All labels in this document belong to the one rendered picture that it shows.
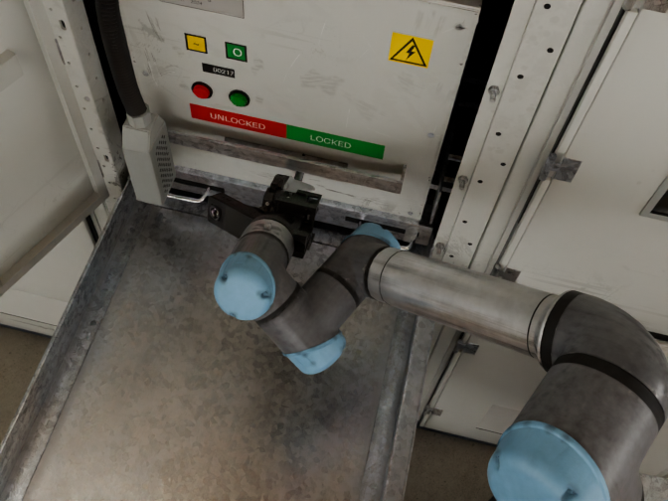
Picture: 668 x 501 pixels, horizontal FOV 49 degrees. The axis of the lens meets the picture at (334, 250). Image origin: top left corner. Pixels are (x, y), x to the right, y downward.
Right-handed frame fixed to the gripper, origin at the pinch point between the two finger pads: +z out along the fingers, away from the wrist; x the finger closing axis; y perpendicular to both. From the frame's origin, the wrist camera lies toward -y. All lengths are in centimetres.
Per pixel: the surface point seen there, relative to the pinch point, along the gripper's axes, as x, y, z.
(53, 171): -6.7, -39.7, -1.1
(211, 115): 8.3, -13.9, 1.4
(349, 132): 11.0, 8.8, -0.3
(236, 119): 8.6, -9.7, 1.2
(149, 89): 10.8, -23.9, 0.1
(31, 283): -55, -63, 31
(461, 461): -91, 52, 46
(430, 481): -94, 45, 40
